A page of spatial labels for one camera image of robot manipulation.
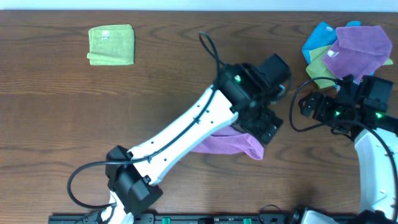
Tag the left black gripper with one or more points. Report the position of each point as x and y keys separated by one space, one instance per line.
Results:
x=265 y=126

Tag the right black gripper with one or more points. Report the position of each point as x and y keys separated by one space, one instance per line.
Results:
x=314 y=106

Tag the purple cloth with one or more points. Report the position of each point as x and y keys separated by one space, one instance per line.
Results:
x=358 y=51
x=228 y=141

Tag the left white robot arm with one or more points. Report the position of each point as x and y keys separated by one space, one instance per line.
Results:
x=241 y=94

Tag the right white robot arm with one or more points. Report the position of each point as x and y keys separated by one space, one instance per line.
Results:
x=358 y=111

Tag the green cloth on pile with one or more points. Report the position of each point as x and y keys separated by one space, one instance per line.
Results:
x=317 y=68

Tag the purple cloth on pile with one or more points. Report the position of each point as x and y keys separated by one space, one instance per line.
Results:
x=358 y=51

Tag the blue cloth on pile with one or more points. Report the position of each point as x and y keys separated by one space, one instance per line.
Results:
x=322 y=35

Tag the folded green cloth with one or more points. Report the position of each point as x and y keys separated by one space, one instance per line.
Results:
x=111 y=45

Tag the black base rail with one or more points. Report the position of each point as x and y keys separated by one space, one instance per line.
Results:
x=148 y=218

